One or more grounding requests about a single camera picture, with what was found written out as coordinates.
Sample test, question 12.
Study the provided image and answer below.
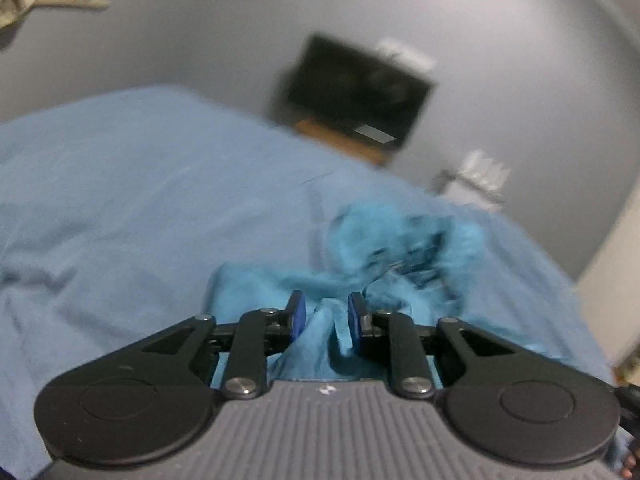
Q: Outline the blue fleece bed blanket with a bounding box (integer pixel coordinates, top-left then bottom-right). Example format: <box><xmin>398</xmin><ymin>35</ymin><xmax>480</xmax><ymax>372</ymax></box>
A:
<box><xmin>1</xmin><ymin>86</ymin><xmax>612</xmax><ymax>479</ymax></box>

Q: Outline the wooden desk under monitor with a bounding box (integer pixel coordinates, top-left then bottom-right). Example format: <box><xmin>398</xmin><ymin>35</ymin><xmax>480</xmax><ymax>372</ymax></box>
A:
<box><xmin>294</xmin><ymin>118</ymin><xmax>392</xmax><ymax>167</ymax></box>

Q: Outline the wooden wall shelf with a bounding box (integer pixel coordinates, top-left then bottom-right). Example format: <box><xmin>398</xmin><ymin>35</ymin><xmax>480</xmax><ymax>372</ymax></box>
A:
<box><xmin>34</xmin><ymin>0</ymin><xmax>111</xmax><ymax>11</ymax></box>

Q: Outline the teal hooded garment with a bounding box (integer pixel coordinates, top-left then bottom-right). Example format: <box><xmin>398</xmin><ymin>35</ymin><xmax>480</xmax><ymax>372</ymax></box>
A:
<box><xmin>207</xmin><ymin>204</ymin><xmax>576</xmax><ymax>380</ymax></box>

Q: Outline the white wifi router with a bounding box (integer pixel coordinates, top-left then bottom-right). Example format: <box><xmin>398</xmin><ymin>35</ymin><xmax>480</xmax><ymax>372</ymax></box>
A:
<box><xmin>457</xmin><ymin>150</ymin><xmax>511</xmax><ymax>195</ymax></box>

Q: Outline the black flat monitor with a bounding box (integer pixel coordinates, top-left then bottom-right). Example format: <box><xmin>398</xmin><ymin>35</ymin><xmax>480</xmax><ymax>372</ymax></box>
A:
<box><xmin>286</xmin><ymin>34</ymin><xmax>435</xmax><ymax>150</ymax></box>

